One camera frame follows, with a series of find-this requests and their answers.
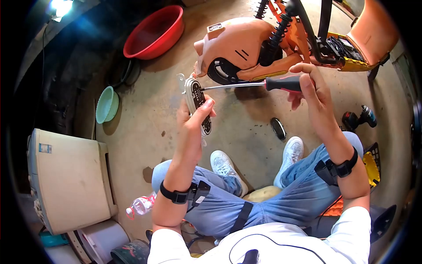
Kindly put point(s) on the person's right hand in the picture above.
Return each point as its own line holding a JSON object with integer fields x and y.
{"x": 321, "y": 102}

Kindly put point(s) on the person's left hand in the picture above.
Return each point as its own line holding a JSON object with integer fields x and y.
{"x": 188, "y": 127}

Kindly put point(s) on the person's left thumb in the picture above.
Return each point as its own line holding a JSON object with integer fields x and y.
{"x": 204, "y": 109}

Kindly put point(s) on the person's right fingers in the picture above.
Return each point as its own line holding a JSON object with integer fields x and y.
{"x": 294, "y": 100}

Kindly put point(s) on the person's right index finger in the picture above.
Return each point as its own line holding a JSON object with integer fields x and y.
{"x": 305, "y": 67}

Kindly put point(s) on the person's right thumb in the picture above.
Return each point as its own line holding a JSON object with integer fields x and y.
{"x": 305, "y": 89}

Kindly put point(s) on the oval white black lamp panel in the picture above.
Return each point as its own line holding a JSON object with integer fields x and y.
{"x": 195, "y": 93}

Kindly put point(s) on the black oval cover part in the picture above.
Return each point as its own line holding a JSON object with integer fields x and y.
{"x": 278, "y": 128}

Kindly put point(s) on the orange electric scooter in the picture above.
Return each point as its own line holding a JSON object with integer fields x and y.
{"x": 237, "y": 43}

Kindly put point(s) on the black wrist band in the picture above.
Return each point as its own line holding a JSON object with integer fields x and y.
{"x": 344, "y": 169}
{"x": 176, "y": 197}

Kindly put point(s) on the red plastic basin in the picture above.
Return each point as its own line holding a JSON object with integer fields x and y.
{"x": 155, "y": 33}

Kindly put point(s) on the person's legs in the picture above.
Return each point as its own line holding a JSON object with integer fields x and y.
{"x": 290, "y": 198}

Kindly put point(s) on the green plastic bowl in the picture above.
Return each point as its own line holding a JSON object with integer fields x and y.
{"x": 106, "y": 105}

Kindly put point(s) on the tan low stool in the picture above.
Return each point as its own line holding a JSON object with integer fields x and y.
{"x": 263, "y": 194}

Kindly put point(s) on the yellow black plastic panel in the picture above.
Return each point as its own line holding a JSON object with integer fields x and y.
{"x": 372, "y": 170}

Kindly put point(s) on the clear plastic water bottle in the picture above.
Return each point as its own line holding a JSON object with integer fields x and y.
{"x": 142, "y": 204}

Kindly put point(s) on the orange ribbed plastic part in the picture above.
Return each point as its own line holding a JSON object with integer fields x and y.
{"x": 334, "y": 208}

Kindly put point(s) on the person's body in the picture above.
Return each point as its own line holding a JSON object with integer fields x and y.
{"x": 296, "y": 241}

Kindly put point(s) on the beige boxy appliance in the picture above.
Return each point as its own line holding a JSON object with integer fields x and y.
{"x": 69, "y": 178}

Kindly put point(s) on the dark round pot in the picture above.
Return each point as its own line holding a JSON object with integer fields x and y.
{"x": 130, "y": 253}

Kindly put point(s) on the white plastic bucket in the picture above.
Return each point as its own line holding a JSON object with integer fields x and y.
{"x": 105, "y": 239}

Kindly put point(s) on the teal plastic container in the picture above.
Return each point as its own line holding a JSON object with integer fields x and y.
{"x": 52, "y": 240}

